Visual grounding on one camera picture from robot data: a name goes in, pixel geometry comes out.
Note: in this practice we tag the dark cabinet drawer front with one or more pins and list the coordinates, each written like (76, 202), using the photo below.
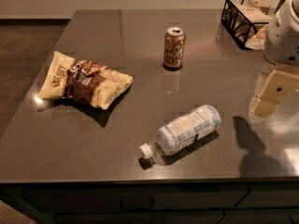
(135, 198)

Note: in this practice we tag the blue labelled plastic water bottle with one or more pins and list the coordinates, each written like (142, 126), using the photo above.
(182, 132)

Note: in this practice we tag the black wire basket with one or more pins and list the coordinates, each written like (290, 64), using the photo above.
(228, 17)

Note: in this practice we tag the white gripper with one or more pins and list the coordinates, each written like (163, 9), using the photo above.
(284, 36)

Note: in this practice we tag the orange drink can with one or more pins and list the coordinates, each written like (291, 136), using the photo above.
(174, 44)

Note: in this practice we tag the brown and cream chip bag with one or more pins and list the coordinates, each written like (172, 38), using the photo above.
(90, 83)

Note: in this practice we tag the napkins in basket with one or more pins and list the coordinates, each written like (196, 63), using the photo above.
(251, 23)

